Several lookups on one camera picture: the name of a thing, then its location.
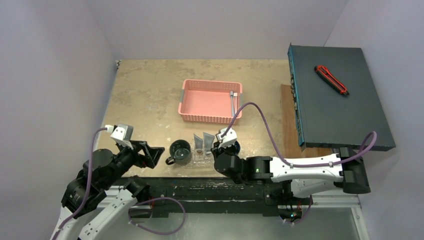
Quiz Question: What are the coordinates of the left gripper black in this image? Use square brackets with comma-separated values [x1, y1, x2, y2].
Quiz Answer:
[103, 137, 164, 188]

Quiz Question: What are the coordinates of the clear acrylic holder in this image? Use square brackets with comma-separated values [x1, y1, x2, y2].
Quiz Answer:
[191, 141, 214, 168]

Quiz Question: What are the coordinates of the clear textured oval tray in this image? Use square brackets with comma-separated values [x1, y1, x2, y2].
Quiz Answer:
[173, 143, 215, 169]

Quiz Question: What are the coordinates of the white toothpaste black cap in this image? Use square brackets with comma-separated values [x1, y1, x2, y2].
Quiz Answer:
[203, 132, 215, 155]

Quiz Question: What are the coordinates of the dark green mug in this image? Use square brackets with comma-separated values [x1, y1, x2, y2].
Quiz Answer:
[165, 139, 192, 166]

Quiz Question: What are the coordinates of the pink plastic basket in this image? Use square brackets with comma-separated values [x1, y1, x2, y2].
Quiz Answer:
[178, 79, 243, 125]

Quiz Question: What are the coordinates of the toothbrush white blue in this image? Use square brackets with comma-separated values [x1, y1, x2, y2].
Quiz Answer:
[230, 91, 235, 117]

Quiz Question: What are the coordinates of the dark blue mug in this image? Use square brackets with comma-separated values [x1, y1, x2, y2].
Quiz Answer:
[231, 140, 241, 156]

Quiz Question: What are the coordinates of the white toothpaste red cap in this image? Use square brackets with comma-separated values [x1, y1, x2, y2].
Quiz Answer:
[193, 134, 204, 154]

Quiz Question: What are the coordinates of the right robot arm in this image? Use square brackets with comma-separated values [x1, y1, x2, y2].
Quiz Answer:
[211, 142, 371, 204]

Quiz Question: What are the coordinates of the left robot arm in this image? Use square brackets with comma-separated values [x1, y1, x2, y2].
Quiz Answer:
[51, 140, 165, 240]

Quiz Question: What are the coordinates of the dark grey metal box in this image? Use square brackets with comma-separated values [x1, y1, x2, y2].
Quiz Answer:
[287, 45, 396, 152]

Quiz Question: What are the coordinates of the red black utility knife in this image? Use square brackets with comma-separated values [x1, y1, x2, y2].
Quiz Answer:
[314, 65, 350, 96]

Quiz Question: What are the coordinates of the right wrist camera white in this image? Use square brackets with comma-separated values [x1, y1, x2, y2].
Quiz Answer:
[215, 127, 237, 148]

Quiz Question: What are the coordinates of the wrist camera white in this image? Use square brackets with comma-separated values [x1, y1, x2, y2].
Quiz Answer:
[104, 123, 134, 150]
[215, 127, 237, 148]

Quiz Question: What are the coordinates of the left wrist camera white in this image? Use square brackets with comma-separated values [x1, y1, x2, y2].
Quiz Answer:
[104, 123, 134, 150]

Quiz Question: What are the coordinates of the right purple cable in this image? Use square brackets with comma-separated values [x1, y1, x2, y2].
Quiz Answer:
[218, 101, 378, 225]

